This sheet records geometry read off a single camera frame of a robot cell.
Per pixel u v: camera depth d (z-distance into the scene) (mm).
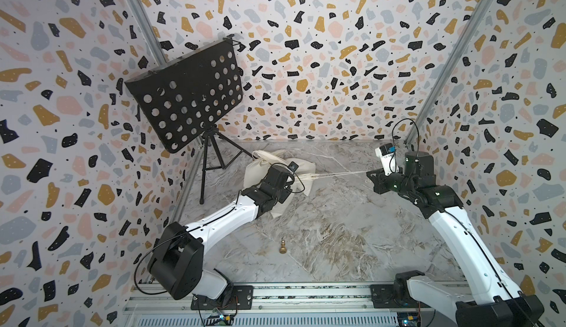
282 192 757
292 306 731
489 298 377
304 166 1032
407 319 716
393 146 639
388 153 637
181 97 673
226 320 711
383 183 658
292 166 742
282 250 834
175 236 427
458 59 884
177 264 414
